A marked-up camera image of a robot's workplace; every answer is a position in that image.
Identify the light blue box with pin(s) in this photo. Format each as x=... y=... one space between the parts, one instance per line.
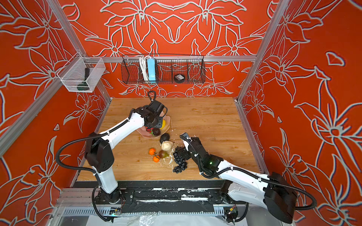
x=151 y=70

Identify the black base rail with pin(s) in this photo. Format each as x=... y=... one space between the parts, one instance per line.
x=168 y=196

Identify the small orange tangerine lower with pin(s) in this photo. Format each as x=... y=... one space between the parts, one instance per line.
x=156 y=158

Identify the dark green brush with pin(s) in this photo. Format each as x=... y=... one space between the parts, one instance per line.
x=83 y=86

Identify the small orange tangerine upper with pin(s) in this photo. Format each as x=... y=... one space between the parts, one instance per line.
x=152 y=151

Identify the red apple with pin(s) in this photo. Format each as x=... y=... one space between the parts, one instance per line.
x=149 y=130

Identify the dark grape bunch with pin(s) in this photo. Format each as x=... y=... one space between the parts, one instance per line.
x=181 y=164

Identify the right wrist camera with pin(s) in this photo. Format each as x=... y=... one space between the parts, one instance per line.
x=187 y=142

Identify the large yellow lemon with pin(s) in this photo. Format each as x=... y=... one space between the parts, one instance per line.
x=163 y=124

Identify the dark purple mangosteen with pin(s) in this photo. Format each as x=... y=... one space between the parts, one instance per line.
x=156 y=132

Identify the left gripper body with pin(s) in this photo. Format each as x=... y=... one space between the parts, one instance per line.
x=158 y=123

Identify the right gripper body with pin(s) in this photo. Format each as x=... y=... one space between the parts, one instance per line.
x=201 y=165

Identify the dark avocado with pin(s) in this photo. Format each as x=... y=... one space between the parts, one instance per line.
x=164 y=137

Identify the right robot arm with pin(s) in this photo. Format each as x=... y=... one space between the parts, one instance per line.
x=271 y=192

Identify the clear plastic wall bin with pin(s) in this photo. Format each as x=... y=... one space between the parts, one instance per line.
x=72 y=73

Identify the small orange tangerine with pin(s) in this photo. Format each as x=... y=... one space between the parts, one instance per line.
x=152 y=151
x=156 y=158

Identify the beige garlic bulb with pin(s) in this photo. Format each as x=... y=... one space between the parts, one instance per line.
x=167 y=146

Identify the black round device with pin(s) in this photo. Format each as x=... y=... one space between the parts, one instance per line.
x=179 y=78

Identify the pink scalloped fruit bowl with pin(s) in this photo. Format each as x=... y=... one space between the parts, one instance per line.
x=147 y=132

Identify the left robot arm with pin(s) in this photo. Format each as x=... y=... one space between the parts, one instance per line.
x=99 y=149

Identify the green red fig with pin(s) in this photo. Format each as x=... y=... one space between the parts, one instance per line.
x=163 y=154

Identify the black wire wall basket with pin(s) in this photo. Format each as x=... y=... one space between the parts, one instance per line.
x=135 y=69

